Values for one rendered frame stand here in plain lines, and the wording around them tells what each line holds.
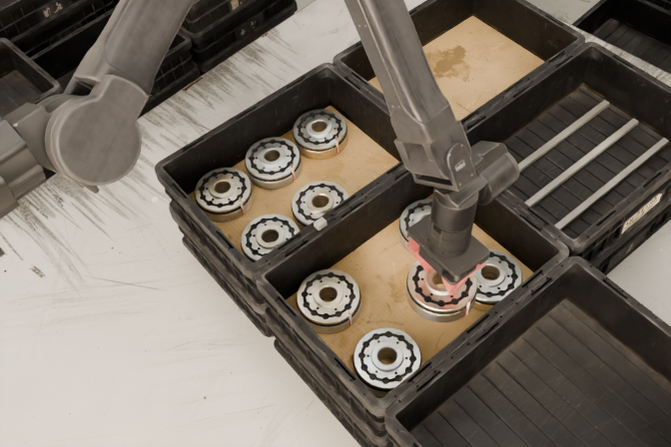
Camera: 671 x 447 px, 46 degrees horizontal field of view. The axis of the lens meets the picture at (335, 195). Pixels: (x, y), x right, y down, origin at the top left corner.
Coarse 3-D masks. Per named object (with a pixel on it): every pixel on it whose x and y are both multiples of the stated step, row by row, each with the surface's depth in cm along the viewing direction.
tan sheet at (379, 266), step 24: (384, 240) 138; (480, 240) 136; (336, 264) 135; (360, 264) 135; (384, 264) 135; (408, 264) 134; (360, 288) 132; (384, 288) 132; (360, 312) 129; (384, 312) 129; (408, 312) 129; (480, 312) 128; (336, 336) 127; (360, 336) 126; (432, 336) 126; (384, 360) 124
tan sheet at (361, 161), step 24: (360, 144) 152; (240, 168) 150; (312, 168) 149; (336, 168) 149; (360, 168) 148; (384, 168) 148; (264, 192) 146; (288, 192) 146; (288, 216) 142; (240, 240) 140
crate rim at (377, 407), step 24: (384, 192) 132; (336, 216) 129; (528, 216) 127; (312, 240) 126; (552, 240) 123; (552, 264) 121; (264, 288) 121; (528, 288) 118; (288, 312) 120; (312, 336) 116; (456, 336) 114; (432, 360) 112; (360, 384) 111; (408, 384) 110; (384, 408) 108
